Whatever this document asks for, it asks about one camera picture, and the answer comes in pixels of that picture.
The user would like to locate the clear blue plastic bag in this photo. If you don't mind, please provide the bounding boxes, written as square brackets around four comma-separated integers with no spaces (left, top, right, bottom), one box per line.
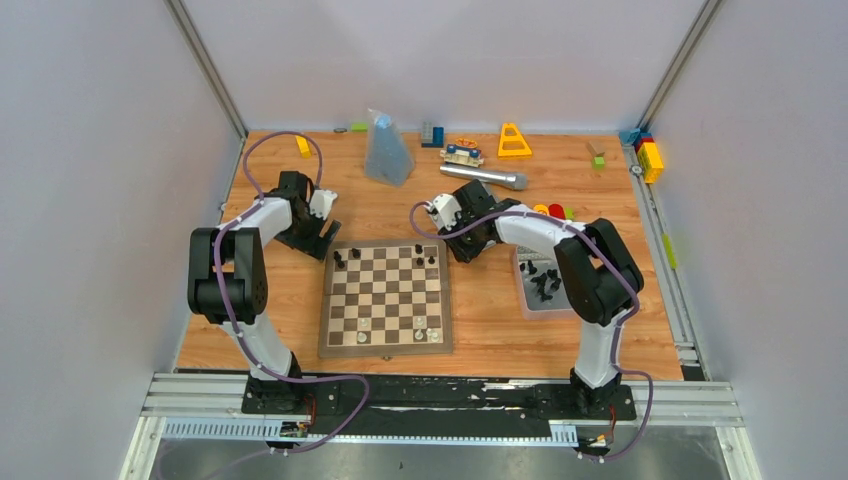
[364,109,416,187]

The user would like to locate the grey tray black pieces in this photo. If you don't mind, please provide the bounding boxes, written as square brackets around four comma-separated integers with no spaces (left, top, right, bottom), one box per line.
[513,247,576,321]

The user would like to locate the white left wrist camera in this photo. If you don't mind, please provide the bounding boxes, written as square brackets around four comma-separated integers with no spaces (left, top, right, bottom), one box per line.
[309,189,338,220]

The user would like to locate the pile of black chess pieces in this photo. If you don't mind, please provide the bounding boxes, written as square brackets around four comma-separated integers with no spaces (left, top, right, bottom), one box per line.
[519,260,562,302]

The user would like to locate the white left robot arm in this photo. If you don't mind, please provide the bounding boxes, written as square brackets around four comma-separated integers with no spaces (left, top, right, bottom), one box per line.
[187,171,341,413]

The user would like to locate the silver metal cylinder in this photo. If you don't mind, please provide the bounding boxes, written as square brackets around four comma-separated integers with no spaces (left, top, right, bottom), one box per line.
[439,163,528,191]

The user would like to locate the blue white toy car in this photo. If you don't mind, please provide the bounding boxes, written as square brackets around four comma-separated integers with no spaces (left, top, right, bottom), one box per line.
[440,138,485,168]

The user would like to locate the stacked coloured duplo blocks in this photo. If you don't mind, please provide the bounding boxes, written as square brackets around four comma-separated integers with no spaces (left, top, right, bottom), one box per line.
[618,129,664,184]

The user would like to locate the yellow triangular toy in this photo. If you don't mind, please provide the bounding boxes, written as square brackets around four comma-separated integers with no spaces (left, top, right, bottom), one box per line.
[497,123,533,159]

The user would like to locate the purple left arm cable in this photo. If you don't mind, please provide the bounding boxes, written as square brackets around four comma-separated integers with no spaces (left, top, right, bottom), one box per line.
[211,131,372,456]

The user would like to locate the wooden chess board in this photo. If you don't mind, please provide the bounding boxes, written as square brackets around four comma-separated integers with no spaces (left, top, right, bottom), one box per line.
[318,238,454,358]

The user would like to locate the blue grey lego block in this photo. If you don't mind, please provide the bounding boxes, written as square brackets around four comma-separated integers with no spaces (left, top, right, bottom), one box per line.
[420,121,445,149]

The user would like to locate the blue yellow red toy blocks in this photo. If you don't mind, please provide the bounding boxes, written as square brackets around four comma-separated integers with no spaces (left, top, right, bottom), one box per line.
[532,203,575,221]

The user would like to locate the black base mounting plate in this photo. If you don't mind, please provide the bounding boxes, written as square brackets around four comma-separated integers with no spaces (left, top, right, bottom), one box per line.
[241,374,637,439]

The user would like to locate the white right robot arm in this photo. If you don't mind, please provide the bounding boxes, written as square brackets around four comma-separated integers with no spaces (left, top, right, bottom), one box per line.
[426,180,644,418]

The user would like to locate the yellow block by wall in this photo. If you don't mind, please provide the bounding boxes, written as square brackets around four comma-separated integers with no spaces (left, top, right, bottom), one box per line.
[295,135,312,158]

